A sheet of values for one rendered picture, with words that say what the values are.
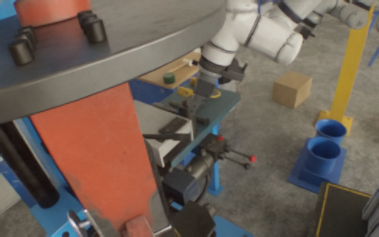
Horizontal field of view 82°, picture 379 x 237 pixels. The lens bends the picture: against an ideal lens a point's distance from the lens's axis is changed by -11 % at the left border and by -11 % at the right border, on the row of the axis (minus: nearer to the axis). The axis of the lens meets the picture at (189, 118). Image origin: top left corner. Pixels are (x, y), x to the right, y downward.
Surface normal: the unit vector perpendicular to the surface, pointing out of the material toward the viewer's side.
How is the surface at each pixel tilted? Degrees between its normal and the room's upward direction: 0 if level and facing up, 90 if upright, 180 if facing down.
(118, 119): 90
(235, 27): 86
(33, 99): 90
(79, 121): 90
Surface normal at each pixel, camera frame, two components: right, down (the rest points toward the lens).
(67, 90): 0.41, 0.50
